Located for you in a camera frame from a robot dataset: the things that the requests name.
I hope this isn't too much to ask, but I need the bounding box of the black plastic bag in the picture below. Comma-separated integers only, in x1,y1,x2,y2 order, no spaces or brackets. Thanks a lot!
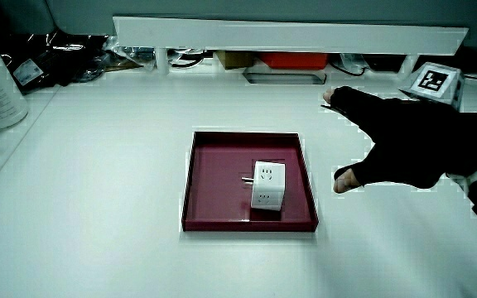
0,28,111,94

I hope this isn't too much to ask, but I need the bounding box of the grey flat tray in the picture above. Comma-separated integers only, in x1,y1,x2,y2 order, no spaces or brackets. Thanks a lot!
242,68,328,86

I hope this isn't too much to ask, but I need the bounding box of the black cable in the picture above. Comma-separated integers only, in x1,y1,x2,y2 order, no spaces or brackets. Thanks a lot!
168,49,206,69

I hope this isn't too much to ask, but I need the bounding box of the brown cardboard box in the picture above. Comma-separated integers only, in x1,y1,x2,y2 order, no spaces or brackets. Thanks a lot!
214,50,256,70

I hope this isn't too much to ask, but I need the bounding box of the orange box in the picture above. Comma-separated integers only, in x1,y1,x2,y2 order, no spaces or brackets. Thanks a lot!
258,51,330,70

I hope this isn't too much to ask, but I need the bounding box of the clear plastic bag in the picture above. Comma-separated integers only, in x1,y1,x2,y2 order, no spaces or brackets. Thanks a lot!
104,36,157,71

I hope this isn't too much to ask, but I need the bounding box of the white desk shelf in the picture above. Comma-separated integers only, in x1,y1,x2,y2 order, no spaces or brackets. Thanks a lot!
112,15,470,76

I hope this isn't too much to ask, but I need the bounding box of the white cube socket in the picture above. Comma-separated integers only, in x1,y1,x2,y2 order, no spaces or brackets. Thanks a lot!
241,160,287,212

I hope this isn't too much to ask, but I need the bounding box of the dark red square tray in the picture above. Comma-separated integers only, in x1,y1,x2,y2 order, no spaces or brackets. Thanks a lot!
181,131,320,233

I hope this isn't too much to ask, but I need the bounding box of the person's right hand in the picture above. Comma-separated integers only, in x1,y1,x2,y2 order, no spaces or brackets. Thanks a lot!
322,61,477,195

